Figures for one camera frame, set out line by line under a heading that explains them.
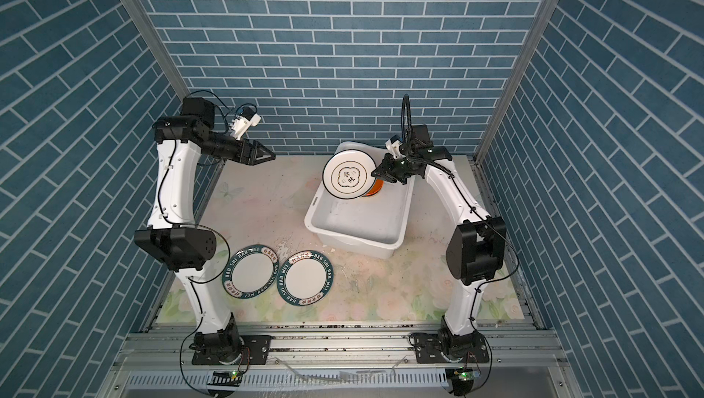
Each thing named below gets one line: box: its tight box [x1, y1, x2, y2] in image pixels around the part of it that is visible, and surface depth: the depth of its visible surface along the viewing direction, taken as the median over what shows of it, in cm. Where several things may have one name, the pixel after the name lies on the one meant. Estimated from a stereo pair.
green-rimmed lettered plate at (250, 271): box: [221, 243, 280, 299], surface depth 90 cm
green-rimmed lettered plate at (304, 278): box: [276, 249, 335, 307], surface depth 88 cm
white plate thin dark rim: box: [321, 149, 377, 200], surface depth 88 cm
